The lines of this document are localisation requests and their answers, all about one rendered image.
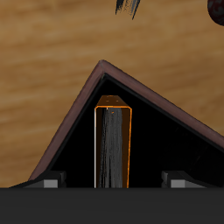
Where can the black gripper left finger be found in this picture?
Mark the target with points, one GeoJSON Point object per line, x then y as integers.
{"type": "Point", "coordinates": [54, 180]}

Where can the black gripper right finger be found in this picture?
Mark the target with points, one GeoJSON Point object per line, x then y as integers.
{"type": "Point", "coordinates": [175, 180]}

